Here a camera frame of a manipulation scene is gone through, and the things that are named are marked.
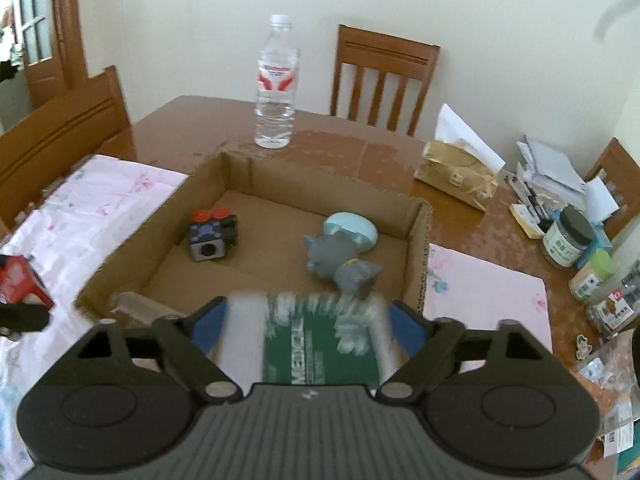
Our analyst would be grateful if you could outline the white plastic bottle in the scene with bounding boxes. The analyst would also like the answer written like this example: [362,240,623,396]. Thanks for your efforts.
[219,290,402,387]

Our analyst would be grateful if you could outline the black fidget cube red buttons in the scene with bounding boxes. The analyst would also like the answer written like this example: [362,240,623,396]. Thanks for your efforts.
[188,207,240,264]

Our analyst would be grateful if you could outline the yellow sticky note pad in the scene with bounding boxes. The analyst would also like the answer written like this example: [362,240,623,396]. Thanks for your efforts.
[509,203,546,239]

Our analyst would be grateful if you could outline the clear plastic bag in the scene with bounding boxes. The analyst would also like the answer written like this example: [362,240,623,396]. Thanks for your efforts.
[575,330,640,411]

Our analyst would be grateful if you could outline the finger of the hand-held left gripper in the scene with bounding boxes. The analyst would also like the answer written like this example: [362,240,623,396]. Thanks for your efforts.
[0,302,52,342]

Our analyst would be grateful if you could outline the stack of white papers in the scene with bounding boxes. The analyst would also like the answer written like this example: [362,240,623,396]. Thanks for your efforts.
[515,134,589,197]

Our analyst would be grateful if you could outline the small jar with black lid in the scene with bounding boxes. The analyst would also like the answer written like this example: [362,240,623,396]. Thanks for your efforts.
[542,205,596,269]

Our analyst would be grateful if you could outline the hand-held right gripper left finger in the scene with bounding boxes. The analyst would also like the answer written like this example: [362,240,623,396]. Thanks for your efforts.
[69,296,243,404]

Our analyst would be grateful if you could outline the clear water bottle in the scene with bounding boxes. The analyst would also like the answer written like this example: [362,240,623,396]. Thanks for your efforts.
[253,14,301,150]

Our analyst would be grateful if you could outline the cardboard box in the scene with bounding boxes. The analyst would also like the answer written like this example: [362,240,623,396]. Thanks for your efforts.
[74,152,435,327]

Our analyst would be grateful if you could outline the large clear jar black lid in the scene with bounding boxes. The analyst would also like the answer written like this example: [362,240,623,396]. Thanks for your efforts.
[587,259,640,337]

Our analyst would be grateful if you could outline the pink floral cloth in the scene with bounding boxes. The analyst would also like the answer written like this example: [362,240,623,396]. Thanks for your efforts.
[0,154,554,480]

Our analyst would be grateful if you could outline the wooden chair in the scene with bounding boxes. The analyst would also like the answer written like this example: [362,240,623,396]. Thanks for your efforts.
[585,137,640,241]
[0,65,137,242]
[329,24,441,137]

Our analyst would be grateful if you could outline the light blue round ball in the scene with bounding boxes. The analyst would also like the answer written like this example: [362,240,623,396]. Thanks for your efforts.
[322,211,377,254]

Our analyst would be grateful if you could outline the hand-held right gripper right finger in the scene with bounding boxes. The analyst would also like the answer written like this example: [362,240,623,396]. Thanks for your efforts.
[375,300,557,404]

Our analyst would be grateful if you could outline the small bottle with green lid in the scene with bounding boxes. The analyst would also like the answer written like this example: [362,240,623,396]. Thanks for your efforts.
[568,248,614,301]

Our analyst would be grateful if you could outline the gold tissue pack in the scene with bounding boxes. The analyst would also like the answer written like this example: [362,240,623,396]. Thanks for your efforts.
[413,103,506,211]

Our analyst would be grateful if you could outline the grey toy animal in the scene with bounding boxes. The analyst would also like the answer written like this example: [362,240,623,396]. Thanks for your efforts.
[302,232,385,307]

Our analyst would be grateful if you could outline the wooden door with glass panes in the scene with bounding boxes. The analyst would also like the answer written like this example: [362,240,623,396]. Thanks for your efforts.
[0,0,92,107]

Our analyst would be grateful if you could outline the bundle of pens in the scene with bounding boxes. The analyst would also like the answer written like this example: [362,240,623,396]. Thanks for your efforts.
[505,174,552,231]

